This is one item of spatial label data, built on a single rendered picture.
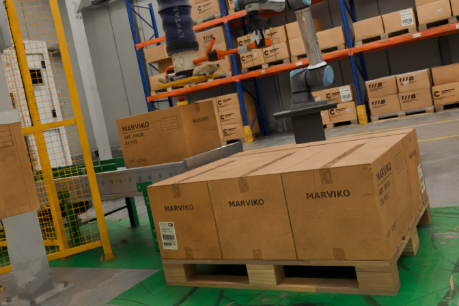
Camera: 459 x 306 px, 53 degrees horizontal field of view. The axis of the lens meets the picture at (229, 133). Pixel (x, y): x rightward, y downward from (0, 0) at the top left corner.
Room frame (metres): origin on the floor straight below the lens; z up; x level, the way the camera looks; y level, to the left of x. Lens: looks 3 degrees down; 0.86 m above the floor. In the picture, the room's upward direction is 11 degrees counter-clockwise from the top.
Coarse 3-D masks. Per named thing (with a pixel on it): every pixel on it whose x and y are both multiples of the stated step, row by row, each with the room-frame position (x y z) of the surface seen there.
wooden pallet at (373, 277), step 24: (408, 240) 2.15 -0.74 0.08; (168, 264) 2.40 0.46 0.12; (192, 264) 2.41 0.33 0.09; (264, 264) 2.09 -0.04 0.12; (288, 264) 2.02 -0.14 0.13; (312, 264) 1.96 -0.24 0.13; (336, 264) 1.90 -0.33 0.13; (360, 264) 1.85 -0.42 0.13; (384, 264) 1.80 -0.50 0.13; (240, 288) 2.17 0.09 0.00; (264, 288) 2.10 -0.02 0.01; (288, 288) 2.04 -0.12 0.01; (312, 288) 1.97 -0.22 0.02; (336, 288) 1.92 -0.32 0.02; (360, 288) 1.86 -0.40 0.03; (384, 288) 1.81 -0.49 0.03
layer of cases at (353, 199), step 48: (336, 144) 2.59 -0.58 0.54; (384, 144) 2.21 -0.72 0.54; (192, 192) 2.27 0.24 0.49; (240, 192) 2.12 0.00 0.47; (288, 192) 1.99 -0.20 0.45; (336, 192) 1.87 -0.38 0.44; (384, 192) 1.88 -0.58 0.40; (192, 240) 2.30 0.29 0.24; (240, 240) 2.15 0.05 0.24; (288, 240) 2.01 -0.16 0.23; (336, 240) 1.90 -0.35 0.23; (384, 240) 1.79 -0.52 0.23
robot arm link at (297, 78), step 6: (294, 72) 3.64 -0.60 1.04; (300, 72) 3.62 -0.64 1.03; (306, 72) 3.60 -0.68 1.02; (294, 78) 3.64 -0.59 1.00; (300, 78) 3.61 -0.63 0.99; (306, 78) 3.58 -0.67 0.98; (294, 84) 3.64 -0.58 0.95; (300, 84) 3.62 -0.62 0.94; (306, 84) 3.60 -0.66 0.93; (294, 90) 3.65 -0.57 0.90; (300, 90) 3.62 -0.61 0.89
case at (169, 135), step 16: (160, 112) 3.11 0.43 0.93; (176, 112) 3.04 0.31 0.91; (192, 112) 3.12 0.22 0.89; (208, 112) 3.29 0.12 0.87; (128, 128) 3.28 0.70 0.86; (144, 128) 3.20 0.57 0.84; (160, 128) 3.13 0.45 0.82; (176, 128) 3.05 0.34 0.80; (192, 128) 3.09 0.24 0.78; (208, 128) 3.25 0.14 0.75; (128, 144) 3.29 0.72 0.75; (144, 144) 3.22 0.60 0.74; (160, 144) 3.14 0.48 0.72; (176, 144) 3.07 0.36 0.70; (192, 144) 3.06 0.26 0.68; (208, 144) 3.22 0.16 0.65; (128, 160) 3.31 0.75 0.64; (144, 160) 3.23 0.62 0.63; (160, 160) 3.16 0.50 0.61; (176, 160) 3.08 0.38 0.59
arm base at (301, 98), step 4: (292, 92) 3.68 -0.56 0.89; (296, 92) 3.64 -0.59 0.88; (300, 92) 3.62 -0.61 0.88; (304, 92) 3.62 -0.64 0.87; (308, 92) 3.63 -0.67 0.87; (292, 96) 3.68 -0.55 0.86; (296, 96) 3.63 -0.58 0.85; (300, 96) 3.62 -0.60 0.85; (304, 96) 3.61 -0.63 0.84; (308, 96) 3.62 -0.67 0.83; (312, 96) 3.64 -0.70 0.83; (292, 100) 3.66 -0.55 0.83; (296, 100) 3.62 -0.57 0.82; (300, 100) 3.61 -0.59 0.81; (304, 100) 3.60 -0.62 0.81; (308, 100) 3.60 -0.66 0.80; (312, 100) 3.62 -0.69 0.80
